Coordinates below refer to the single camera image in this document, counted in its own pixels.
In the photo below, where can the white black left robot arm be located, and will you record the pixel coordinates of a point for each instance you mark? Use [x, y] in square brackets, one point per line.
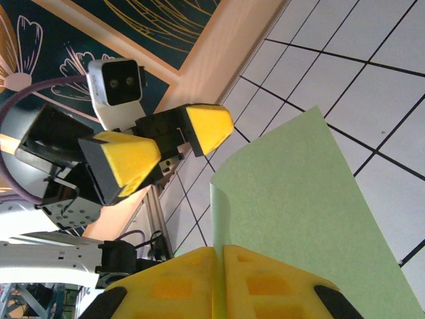
[50, 262]

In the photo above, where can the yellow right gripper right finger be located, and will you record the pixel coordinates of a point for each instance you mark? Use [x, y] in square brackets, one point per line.
[272, 289]

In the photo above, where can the green paper sheet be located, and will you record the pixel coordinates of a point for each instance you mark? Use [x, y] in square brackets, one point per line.
[299, 199]

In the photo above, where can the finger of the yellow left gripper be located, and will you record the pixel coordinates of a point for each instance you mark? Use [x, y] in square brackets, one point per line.
[212, 126]
[129, 159]

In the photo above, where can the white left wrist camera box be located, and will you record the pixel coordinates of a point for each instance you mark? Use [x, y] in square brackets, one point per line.
[116, 83]

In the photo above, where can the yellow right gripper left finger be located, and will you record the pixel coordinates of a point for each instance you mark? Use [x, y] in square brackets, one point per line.
[166, 289]

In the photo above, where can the aluminium front rail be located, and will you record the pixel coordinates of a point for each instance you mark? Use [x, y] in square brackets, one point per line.
[159, 219]

